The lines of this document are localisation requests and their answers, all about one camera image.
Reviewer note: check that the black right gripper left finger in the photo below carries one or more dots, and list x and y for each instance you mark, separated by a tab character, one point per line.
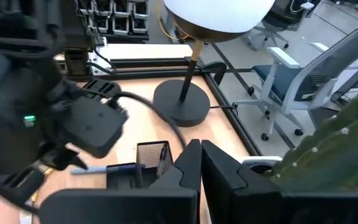
185	171

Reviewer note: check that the tall green cactus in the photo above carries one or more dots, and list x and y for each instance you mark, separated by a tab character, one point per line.
337	155

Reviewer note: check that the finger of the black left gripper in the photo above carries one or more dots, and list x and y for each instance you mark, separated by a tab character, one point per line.
64	158
23	185

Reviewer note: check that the storage bin rack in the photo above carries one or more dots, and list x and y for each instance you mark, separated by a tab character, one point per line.
120	18

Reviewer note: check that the white globe table lamp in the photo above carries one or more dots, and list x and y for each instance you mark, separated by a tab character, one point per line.
182	105

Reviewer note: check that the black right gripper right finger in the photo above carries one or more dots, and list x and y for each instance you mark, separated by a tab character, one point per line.
222	180

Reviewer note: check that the black mesh desk organizer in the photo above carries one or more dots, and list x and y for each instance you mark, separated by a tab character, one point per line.
149	152

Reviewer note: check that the white angular plant pot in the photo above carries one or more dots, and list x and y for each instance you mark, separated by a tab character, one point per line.
247	160

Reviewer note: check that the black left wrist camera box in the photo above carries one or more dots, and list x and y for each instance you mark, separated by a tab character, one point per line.
98	127

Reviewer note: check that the white office chair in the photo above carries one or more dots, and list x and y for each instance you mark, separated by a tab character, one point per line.
278	15
281	77

